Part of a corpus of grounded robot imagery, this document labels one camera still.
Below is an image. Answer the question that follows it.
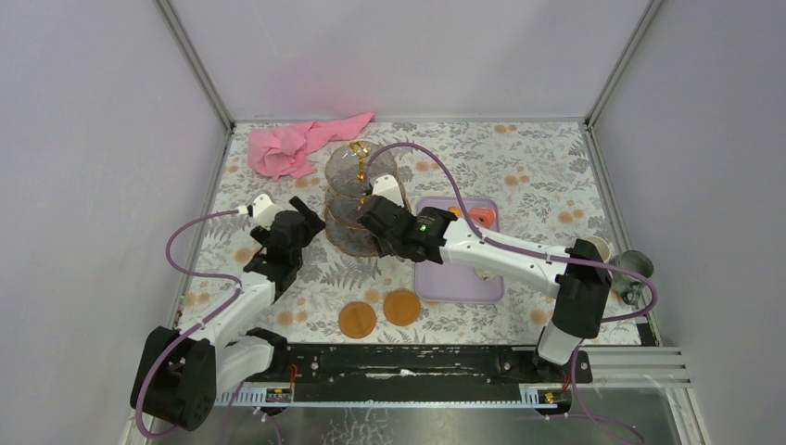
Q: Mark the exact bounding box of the grey ceramic mug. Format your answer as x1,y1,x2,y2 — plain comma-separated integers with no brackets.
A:
610,250,654,306

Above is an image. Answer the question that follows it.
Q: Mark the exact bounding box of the white ceramic mug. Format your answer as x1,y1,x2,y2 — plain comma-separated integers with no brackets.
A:
581,235,612,263

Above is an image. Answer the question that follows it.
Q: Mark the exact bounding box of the right wooden coaster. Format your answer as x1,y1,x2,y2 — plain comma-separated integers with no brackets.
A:
383,289,422,326

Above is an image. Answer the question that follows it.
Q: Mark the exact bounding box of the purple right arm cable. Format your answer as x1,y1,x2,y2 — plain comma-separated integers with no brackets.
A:
366,142,659,445

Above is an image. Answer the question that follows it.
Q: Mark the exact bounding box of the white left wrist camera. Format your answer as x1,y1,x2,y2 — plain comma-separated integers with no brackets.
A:
236,193,284,230

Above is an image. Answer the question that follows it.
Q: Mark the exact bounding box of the grey speckled cake ball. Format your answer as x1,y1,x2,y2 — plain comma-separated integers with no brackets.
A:
475,269,496,281

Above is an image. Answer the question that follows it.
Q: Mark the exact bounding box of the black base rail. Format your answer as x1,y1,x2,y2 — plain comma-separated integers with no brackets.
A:
247,343,593,405

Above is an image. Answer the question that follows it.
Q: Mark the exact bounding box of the three-tier glass cake stand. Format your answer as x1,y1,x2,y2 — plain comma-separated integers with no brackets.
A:
324,141,410,258

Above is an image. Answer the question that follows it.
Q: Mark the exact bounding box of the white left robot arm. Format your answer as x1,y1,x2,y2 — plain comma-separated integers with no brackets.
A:
130,194,325,439

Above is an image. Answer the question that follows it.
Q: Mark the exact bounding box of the wooden coaster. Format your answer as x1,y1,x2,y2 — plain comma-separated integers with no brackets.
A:
338,301,377,339
383,289,422,326

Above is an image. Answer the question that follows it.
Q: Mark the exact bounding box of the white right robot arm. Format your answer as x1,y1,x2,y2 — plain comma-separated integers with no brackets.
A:
357,196,612,382

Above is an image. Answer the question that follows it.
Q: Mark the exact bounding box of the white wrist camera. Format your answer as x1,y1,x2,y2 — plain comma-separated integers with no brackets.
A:
370,174,405,207
236,193,284,230

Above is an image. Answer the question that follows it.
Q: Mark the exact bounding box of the pink cake slice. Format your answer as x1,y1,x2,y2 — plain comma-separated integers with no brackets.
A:
469,207,497,229

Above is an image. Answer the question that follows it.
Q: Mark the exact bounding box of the pink cloth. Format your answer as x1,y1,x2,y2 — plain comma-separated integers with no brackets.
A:
247,112,374,180

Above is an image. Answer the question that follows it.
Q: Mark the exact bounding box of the lilac plastic tray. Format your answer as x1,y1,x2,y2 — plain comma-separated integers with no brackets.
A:
414,197,504,304

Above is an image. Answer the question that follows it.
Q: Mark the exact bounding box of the left wooden coaster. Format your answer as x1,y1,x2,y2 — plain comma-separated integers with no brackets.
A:
338,301,377,339

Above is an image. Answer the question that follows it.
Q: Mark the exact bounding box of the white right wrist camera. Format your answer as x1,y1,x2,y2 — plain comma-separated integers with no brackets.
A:
370,174,405,207

